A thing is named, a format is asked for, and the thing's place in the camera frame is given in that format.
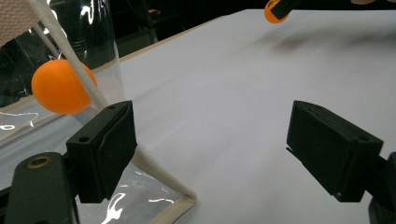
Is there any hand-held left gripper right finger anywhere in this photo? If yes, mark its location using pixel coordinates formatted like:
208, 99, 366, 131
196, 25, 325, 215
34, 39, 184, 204
286, 99, 385, 203

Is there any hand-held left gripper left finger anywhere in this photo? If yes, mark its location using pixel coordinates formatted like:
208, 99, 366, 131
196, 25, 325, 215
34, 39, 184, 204
65, 99, 138, 204

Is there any orange ping-pong ball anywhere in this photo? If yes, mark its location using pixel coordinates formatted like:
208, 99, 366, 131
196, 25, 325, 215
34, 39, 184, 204
31, 59, 98, 116
263, 0, 292, 24

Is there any transparent bag with beige trim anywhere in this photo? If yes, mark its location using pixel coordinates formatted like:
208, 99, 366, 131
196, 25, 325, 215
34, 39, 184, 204
0, 0, 198, 224

